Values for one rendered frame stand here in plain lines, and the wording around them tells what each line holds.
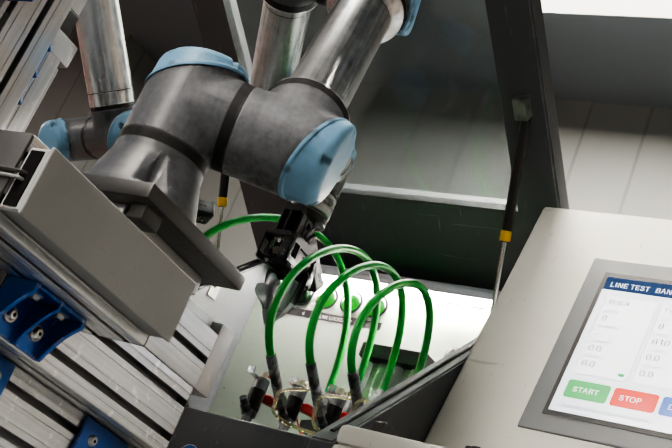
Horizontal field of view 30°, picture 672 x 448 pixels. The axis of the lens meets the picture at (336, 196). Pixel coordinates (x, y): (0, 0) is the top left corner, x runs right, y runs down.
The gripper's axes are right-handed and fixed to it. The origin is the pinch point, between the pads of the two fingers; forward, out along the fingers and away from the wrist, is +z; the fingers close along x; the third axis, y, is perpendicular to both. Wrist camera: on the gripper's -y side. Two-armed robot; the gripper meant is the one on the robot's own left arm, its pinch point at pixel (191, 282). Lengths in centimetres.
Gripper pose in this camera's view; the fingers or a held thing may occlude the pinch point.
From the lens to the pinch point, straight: 219.4
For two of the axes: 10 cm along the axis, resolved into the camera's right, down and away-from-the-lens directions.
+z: 3.9, 8.9, -2.3
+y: -7.8, 1.9, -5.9
